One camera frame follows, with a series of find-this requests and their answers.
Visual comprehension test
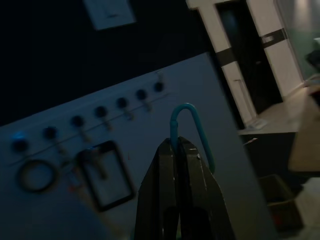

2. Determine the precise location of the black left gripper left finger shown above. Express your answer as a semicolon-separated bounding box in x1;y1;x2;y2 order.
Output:
133;138;181;240

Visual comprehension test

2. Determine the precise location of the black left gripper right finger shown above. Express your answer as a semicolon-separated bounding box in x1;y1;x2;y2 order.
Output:
175;135;236;240

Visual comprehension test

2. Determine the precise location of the black knob metal hook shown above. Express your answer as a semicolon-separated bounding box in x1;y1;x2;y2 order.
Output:
115;96;134;121
70;114;92;142
42;126;67;156
93;105;113;131
152;71;166;93
135;88;154;113

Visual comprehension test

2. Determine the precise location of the white hook rack board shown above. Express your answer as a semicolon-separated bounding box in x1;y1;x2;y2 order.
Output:
0;52;276;240

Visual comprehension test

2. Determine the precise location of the open cardboard box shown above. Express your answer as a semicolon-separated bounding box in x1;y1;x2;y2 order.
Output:
258;174;305;231

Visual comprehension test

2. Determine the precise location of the dark low cabinet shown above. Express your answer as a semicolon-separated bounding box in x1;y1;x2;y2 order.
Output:
237;129;302;182

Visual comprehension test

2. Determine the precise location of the light brown cardboard panel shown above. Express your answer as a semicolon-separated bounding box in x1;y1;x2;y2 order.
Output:
288;87;320;174

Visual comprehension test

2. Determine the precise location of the dark door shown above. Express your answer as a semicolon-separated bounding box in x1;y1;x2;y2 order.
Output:
215;0;284;121

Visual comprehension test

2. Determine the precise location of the white paper sheet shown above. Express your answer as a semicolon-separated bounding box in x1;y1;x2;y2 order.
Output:
83;0;137;31

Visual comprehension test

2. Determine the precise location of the black rectangular badge frame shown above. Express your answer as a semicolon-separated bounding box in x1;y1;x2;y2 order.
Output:
76;140;136;213

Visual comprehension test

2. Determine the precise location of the black ring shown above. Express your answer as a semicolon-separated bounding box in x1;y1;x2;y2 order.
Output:
17;159;60;194

